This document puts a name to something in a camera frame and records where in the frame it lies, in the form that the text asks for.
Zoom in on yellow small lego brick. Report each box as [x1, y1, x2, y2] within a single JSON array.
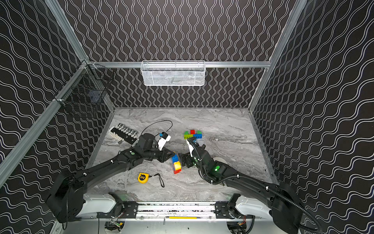
[[173, 162, 182, 171]]

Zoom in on lime green long lego brick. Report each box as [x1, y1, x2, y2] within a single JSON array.
[[184, 134, 194, 139]]

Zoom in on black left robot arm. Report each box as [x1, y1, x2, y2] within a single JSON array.
[[45, 132, 175, 223]]

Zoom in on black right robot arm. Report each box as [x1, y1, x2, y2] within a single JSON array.
[[186, 137, 322, 234]]

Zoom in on yellow tape measure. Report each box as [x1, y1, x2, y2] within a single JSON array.
[[138, 173, 150, 184]]

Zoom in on white tape roll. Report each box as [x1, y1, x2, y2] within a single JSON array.
[[213, 157, 226, 163]]

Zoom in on black socket set holder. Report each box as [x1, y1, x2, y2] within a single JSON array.
[[108, 123, 138, 145]]

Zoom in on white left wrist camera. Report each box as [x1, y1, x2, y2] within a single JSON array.
[[157, 132, 171, 151]]

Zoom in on white wire mesh basket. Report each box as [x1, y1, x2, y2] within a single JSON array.
[[140, 60, 206, 86]]

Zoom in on black wire mesh basket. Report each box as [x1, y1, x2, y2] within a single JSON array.
[[57, 64, 114, 119]]

